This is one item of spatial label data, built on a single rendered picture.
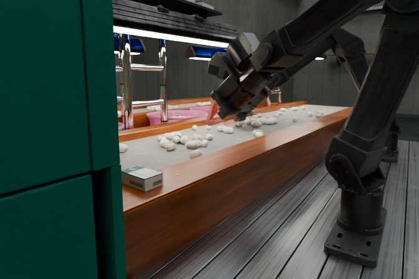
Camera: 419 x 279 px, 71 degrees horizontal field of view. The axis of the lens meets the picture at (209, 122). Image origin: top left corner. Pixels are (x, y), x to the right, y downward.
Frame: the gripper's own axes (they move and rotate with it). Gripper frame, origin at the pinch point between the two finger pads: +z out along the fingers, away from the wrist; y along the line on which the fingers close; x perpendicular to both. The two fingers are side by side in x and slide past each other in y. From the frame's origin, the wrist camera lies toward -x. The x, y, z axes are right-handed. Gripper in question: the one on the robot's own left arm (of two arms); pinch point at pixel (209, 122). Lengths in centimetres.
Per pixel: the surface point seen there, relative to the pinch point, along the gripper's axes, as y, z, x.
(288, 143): -11.3, -9.3, 14.8
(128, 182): 32.1, -4.5, 9.6
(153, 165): 17.4, 6.1, 4.7
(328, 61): -741, 108, -163
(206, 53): -84, 36, -64
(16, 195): 50, -17, 12
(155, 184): 30.2, -7.5, 12.1
